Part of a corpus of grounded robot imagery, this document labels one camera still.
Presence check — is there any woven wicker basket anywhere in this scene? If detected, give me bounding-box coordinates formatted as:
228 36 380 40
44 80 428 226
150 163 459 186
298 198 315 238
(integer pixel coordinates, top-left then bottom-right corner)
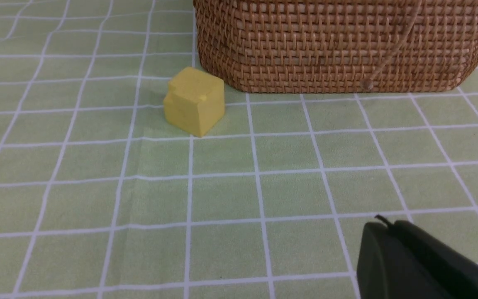
192 0 478 93

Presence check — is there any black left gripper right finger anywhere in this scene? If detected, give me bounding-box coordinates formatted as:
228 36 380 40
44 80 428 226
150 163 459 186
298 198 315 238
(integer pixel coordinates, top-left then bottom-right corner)
393 220 478 299

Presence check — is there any yellow foam cube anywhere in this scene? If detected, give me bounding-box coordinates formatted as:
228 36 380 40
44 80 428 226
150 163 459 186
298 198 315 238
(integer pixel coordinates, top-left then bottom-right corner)
163 67 225 137

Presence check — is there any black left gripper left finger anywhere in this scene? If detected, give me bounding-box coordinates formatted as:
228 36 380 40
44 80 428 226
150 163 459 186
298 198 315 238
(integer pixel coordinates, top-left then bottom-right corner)
357 215 459 299

